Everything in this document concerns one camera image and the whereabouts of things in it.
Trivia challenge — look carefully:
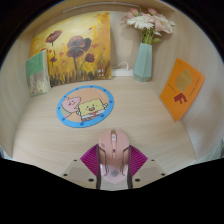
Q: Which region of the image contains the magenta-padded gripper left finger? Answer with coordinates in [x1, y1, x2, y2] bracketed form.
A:
[60, 143, 102, 190]

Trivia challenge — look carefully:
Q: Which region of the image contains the green and white book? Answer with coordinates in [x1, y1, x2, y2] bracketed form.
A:
[25, 49, 52, 98]

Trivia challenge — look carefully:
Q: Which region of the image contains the yellow poppy flower painting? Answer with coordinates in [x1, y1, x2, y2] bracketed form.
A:
[29, 11, 113, 88]

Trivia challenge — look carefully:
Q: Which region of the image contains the teal faceted vase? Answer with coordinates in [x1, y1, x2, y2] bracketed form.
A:
[132, 42, 153, 83]

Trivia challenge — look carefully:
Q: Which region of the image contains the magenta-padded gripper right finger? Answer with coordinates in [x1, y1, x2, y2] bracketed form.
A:
[125, 144, 167, 190]

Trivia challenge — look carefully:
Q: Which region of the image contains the pink computer mouse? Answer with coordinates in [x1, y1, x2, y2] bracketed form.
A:
[97, 129, 131, 185]

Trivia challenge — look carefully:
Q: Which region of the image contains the white power strip with cable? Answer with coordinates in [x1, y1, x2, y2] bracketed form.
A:
[110, 61, 135, 78]

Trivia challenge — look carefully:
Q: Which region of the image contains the pink and white flower bouquet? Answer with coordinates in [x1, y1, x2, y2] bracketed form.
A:
[121, 7, 176, 45]

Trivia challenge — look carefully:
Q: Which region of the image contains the round blue-rimmed cartoon mouse pad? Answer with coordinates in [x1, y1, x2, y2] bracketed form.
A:
[55, 85, 115, 128]

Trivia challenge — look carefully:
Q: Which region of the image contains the orange book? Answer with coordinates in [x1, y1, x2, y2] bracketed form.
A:
[159, 57, 206, 122]

